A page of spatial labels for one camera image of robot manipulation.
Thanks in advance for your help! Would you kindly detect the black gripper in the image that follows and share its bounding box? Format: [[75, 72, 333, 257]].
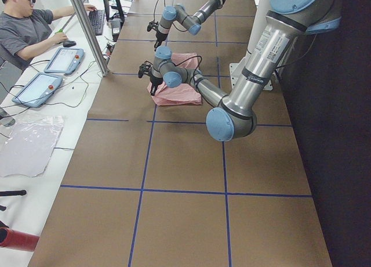
[[138, 62, 163, 96], [147, 21, 168, 51]]

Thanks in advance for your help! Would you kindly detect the pink snoopy t-shirt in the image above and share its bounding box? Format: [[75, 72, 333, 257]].
[[151, 52, 202, 106]]

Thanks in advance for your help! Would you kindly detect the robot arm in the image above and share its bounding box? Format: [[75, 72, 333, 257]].
[[138, 0, 342, 142], [147, 0, 226, 50]]

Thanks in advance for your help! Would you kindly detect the black keyboard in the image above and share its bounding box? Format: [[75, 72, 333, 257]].
[[88, 10, 105, 35]]

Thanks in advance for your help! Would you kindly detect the black computer mouse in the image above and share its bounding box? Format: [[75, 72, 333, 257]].
[[63, 40, 77, 48]]

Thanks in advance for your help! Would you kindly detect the upper teach pendant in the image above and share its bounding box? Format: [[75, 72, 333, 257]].
[[44, 47, 85, 75]]

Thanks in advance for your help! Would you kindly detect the teach pendant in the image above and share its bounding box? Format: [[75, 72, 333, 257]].
[[44, 47, 85, 75], [12, 73, 63, 108]]

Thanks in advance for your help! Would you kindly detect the lower teach pendant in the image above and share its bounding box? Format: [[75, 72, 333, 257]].
[[12, 73, 63, 108]]

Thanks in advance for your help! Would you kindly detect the seated person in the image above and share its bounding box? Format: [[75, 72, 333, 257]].
[[0, 0, 96, 73]]

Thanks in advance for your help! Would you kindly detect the clear plastic bag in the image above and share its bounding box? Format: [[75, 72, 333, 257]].
[[1, 114, 64, 178]]

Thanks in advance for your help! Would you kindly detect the black tripod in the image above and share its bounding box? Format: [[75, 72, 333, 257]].
[[0, 189, 27, 198]]

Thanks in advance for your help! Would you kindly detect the red cylinder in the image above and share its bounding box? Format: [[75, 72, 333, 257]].
[[1, 227, 39, 251]]

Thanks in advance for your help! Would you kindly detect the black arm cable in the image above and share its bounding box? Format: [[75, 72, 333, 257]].
[[151, 0, 186, 33], [143, 55, 203, 76]]

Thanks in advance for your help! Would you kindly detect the aluminium frame post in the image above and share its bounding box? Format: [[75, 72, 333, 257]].
[[70, 0, 109, 77]]

